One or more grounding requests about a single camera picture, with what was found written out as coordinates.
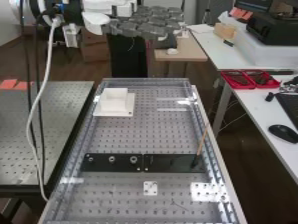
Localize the white cable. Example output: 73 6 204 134
26 18 64 203

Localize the black computer mouse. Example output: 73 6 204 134
268 123 298 145

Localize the white desk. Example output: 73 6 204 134
188 13 298 73
212 73 298 184

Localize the clear box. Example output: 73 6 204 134
39 77 248 224

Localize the cardboard box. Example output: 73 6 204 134
80 26 111 63

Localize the small white box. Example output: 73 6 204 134
92 86 137 118

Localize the small white square plate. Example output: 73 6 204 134
141 180 160 198

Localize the black cable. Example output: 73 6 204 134
19 0 48 188

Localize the thin stick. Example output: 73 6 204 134
193 124 210 168

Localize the black keyboard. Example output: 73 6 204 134
274 92 298 132

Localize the small wooden table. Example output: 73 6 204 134
153 35 209 78

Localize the large black device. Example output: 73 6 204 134
233 0 298 47

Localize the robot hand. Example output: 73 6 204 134
81 0 189 42

